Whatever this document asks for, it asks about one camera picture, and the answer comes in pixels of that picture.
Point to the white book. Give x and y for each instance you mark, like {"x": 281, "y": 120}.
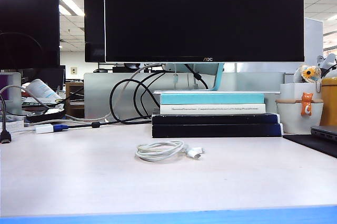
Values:
{"x": 168, "y": 112}

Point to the teal book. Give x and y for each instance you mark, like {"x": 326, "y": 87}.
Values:
{"x": 210, "y": 98}

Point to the black mouse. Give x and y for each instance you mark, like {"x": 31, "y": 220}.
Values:
{"x": 100, "y": 70}

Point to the black AOC monitor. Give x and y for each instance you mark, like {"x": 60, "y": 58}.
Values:
{"x": 202, "y": 15}

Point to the wooden cabinet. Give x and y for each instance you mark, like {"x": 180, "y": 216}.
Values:
{"x": 73, "y": 87}

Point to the dark background monitor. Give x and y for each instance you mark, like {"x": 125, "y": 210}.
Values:
{"x": 52, "y": 76}

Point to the white tall container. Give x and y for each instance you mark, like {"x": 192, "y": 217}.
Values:
{"x": 289, "y": 91}

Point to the black dish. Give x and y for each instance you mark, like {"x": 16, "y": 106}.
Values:
{"x": 47, "y": 116}

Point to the white cup cork lid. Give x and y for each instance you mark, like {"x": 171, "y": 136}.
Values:
{"x": 289, "y": 118}

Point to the white printed bottle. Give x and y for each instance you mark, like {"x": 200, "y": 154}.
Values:
{"x": 42, "y": 88}

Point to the white adapter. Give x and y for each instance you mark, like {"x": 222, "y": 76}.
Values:
{"x": 44, "y": 128}

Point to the printed magazine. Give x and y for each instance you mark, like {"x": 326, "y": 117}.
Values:
{"x": 34, "y": 102}

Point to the orange cat figurine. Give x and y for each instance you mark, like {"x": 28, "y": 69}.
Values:
{"x": 306, "y": 102}

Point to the sunflower plush toy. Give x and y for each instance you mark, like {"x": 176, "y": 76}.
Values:
{"x": 308, "y": 72}

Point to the black desk mat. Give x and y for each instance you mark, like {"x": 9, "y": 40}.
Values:
{"x": 310, "y": 142}

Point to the silver framed purple screen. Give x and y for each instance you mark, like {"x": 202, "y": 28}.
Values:
{"x": 17, "y": 89}

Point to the white paper box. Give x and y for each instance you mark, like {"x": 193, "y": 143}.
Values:
{"x": 15, "y": 125}

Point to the white partition panel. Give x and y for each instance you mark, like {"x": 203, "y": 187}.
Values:
{"x": 313, "y": 39}

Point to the yellow tin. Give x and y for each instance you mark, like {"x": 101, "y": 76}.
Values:
{"x": 330, "y": 102}

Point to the white desk gadget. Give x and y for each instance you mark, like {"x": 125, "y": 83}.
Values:
{"x": 329, "y": 59}

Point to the black glossy monitor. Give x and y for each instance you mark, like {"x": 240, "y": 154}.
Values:
{"x": 26, "y": 10}

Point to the black monitor white frame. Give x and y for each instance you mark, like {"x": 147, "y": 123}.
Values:
{"x": 93, "y": 10}

